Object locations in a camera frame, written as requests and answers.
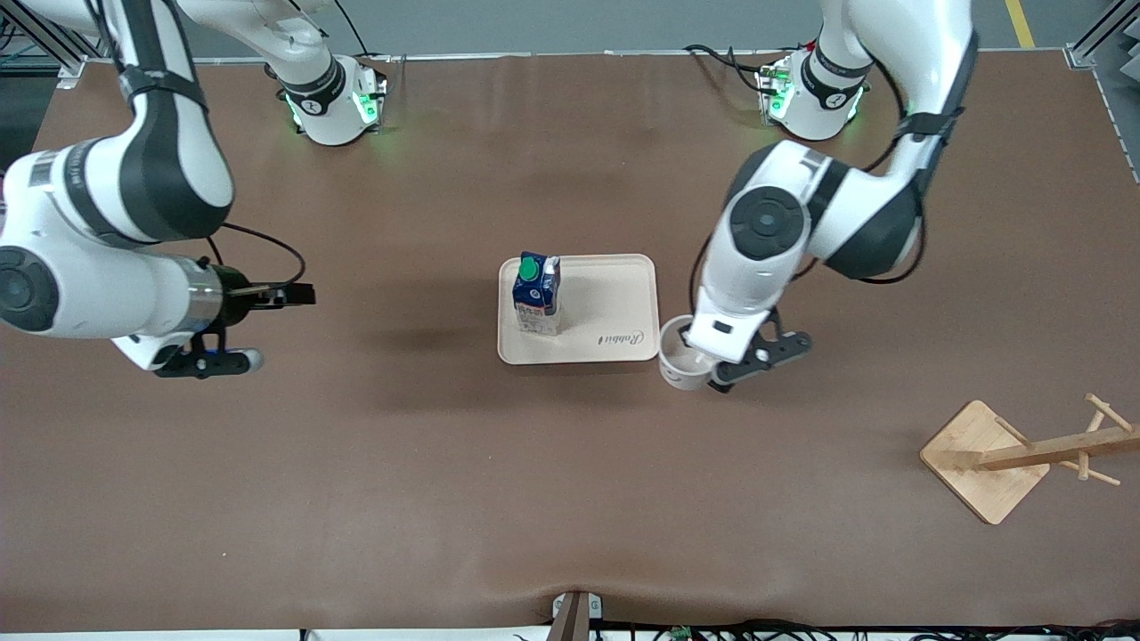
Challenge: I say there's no white smiley cup black handle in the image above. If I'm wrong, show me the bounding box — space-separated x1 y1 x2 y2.
658 313 716 393

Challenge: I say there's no blue and white milk carton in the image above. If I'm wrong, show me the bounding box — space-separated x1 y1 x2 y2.
511 251 564 337

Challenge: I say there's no wooden cup rack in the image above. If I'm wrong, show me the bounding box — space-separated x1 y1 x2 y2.
919 393 1140 526

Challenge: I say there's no cream tray with bear print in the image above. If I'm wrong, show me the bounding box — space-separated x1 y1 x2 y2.
497 254 662 366

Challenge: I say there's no metal table edge clamp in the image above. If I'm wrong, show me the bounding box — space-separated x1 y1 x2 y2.
545 590 605 641

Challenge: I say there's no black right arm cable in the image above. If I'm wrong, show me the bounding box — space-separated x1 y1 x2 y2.
89 0 309 291

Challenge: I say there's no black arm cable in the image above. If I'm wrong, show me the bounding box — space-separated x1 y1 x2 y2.
89 0 309 291
690 53 932 309

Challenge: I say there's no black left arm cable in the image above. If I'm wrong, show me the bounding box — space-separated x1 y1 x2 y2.
690 53 932 309

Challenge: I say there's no black right base cable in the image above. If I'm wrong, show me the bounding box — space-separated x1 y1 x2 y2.
333 0 395 65

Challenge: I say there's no black base cable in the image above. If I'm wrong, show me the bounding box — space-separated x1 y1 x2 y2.
684 43 778 95
333 0 395 65

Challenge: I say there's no black left base cable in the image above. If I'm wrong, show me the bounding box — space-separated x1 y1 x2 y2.
684 43 778 95

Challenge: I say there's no aluminium frame profile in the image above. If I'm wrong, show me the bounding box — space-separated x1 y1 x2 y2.
0 0 90 86
1064 0 1140 69

